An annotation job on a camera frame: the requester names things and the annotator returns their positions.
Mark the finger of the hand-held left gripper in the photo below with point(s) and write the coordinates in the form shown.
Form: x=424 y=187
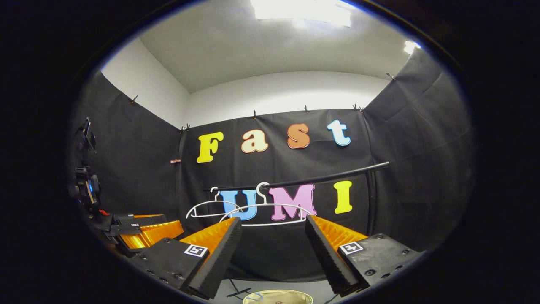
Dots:
x=147 y=221
x=122 y=230

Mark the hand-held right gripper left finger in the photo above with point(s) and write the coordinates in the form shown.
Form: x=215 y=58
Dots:
x=217 y=261

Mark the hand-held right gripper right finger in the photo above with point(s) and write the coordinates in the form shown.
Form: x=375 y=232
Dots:
x=327 y=257

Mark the cream laundry hamper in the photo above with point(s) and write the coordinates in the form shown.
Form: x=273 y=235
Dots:
x=274 y=295

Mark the white plastic hanger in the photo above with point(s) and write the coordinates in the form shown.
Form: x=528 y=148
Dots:
x=211 y=202
x=261 y=224

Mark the black clothes rack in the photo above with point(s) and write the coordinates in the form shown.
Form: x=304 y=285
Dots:
x=337 y=174

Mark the black backdrop cloth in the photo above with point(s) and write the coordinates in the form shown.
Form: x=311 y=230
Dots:
x=400 y=147

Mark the small ceiling light panel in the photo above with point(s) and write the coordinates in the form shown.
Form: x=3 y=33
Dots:
x=411 y=46

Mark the large ceiling light panel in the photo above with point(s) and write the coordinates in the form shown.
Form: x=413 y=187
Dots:
x=303 y=10

